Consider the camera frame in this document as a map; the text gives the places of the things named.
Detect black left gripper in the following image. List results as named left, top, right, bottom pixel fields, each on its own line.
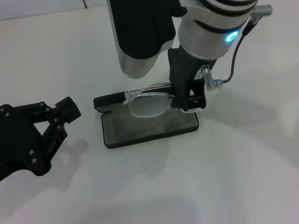
left=0, top=91, right=92, bottom=189

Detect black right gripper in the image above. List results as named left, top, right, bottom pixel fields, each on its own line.
left=161, top=41, right=220, bottom=116

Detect clear white glasses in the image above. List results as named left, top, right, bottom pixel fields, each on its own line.
left=119, top=75, right=210, bottom=125

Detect black glasses case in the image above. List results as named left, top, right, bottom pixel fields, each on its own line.
left=92, top=80, right=201, bottom=151

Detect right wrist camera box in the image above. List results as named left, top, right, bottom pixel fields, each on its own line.
left=106, top=0, right=198, bottom=82

